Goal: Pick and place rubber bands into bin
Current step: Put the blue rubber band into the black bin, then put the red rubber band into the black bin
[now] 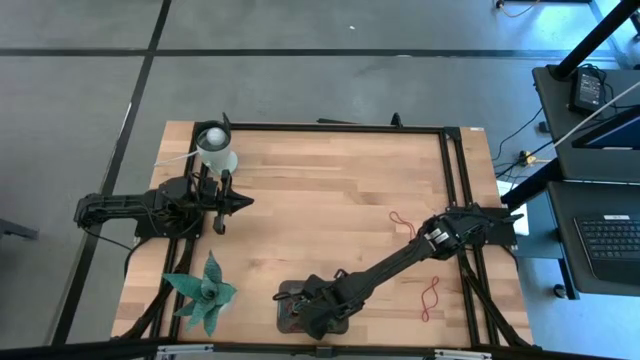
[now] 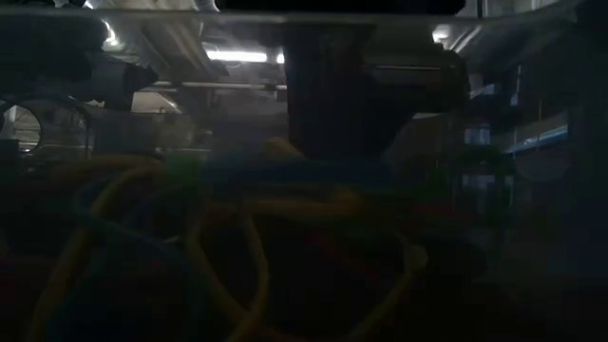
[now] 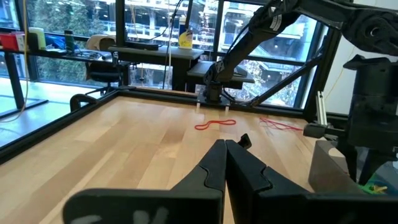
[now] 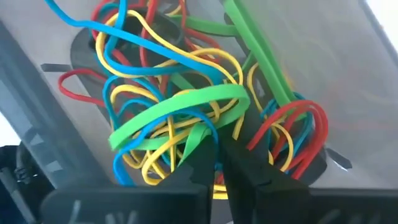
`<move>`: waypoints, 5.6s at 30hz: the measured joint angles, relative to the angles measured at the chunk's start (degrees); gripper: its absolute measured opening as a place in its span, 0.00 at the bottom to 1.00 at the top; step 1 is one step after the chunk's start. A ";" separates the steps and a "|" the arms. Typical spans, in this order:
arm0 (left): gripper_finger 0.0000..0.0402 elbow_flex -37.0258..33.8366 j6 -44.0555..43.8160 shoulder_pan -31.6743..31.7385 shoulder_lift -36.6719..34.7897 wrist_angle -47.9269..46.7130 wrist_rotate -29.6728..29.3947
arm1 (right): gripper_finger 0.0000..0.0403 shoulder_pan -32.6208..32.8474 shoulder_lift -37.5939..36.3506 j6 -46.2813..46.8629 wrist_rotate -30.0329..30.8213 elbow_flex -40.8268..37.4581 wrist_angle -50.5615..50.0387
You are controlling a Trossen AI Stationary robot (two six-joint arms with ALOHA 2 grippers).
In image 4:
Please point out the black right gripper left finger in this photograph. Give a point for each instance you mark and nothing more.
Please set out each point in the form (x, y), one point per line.
(140, 205)

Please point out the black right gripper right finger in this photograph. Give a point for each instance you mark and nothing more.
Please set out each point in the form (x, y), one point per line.
(273, 202)

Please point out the blue rubber band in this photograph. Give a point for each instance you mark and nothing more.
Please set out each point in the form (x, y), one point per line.
(124, 174)
(140, 39)
(306, 137)

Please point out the pile of coloured rubber bands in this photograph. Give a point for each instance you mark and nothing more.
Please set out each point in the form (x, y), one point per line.
(155, 158)

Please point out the yellow rubber band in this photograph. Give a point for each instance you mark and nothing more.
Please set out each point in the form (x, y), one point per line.
(289, 146)
(217, 54)

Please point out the red rubber band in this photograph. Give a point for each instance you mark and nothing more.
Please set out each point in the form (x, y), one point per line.
(320, 130)
(65, 91)
(144, 37)

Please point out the green rubber band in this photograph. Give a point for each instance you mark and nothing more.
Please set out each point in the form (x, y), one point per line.
(208, 28)
(186, 101)
(261, 53)

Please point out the grey translucent plastic bin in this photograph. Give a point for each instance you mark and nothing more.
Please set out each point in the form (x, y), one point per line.
(342, 77)

